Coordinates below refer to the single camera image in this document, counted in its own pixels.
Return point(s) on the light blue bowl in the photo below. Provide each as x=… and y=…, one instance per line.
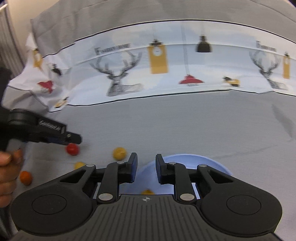
x=185, y=160

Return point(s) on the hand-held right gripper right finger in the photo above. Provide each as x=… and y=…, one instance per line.
x=158, y=167

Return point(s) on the orange cherry tomato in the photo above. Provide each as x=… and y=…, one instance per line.
x=25, y=178

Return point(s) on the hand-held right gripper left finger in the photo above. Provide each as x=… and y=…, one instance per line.
x=134, y=167

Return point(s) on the yellow cherry tomato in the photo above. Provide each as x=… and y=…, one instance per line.
x=147, y=192
x=119, y=153
x=79, y=165

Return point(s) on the red cherry tomato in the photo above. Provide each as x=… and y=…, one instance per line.
x=73, y=149

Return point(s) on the person's left hand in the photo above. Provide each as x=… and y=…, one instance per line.
x=8, y=171

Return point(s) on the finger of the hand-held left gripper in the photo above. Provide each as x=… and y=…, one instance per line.
x=69, y=138

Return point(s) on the printed grey white blanket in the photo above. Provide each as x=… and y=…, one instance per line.
x=161, y=58

